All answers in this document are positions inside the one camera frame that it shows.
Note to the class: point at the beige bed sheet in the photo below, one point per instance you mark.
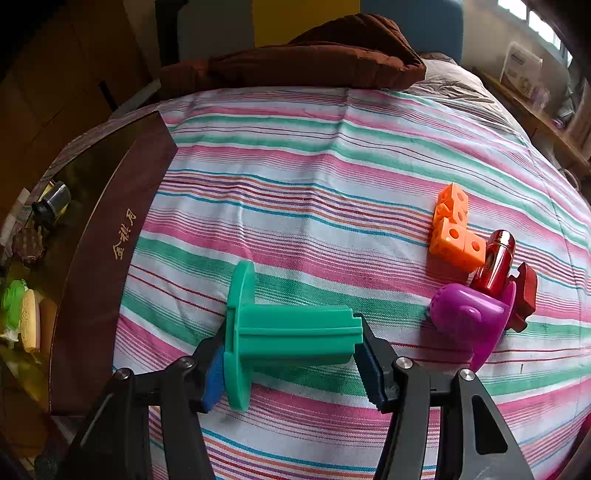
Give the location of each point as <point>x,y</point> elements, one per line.
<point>452,76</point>

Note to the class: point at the grey yellow blue headboard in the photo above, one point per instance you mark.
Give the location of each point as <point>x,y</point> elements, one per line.
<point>304,18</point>

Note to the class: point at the brown quilt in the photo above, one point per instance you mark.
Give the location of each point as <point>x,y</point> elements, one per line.
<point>300,55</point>

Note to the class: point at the white chair armrest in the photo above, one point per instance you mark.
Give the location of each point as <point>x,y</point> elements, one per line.
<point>134,99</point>

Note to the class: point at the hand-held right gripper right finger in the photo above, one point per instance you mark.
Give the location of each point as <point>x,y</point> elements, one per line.
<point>369,369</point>

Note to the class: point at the wooden side desk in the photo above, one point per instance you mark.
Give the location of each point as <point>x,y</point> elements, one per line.
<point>545,124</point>

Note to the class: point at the green plastic spool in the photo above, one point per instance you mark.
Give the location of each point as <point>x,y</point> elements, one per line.
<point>286,337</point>

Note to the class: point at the black and silver cylinder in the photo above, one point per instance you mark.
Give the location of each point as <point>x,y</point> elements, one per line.
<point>53,203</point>

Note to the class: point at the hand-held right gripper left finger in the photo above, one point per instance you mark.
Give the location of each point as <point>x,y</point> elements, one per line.
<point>214,374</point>

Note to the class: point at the light green toy gear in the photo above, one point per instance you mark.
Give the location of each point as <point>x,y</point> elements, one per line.
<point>13,304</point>

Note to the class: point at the gold-lined square tin box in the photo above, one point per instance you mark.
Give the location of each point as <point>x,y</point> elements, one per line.
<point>115,221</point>

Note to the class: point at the beige oval toy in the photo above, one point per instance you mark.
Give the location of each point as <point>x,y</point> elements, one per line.
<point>30,321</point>

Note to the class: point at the white carton box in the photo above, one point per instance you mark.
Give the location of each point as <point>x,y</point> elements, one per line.
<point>521,69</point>

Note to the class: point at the red metallic tube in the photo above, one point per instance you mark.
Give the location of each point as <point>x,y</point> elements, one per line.
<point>496,263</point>

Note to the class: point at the window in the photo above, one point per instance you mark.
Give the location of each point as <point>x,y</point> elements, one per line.
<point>535,23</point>

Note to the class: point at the orange cube block toy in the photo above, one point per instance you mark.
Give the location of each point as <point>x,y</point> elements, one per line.
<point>455,240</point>

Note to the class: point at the purple plastic toy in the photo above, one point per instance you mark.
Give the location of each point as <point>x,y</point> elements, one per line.
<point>461,309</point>

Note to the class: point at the wooden wardrobe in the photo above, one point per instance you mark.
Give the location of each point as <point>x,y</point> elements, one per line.
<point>69,69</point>

